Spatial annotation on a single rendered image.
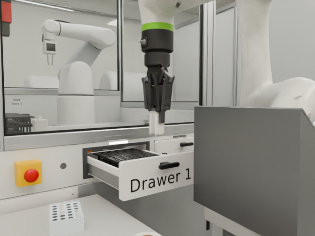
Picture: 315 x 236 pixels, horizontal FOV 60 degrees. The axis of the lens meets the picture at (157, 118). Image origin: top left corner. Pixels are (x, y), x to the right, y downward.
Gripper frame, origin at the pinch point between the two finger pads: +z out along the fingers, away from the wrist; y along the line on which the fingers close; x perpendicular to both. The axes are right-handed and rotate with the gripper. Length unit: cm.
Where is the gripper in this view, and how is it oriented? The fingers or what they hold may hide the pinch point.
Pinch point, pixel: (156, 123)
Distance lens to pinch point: 80.2
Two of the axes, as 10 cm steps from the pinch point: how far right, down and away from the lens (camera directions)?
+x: 8.0, -0.4, 6.0
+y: 6.0, 0.6, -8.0
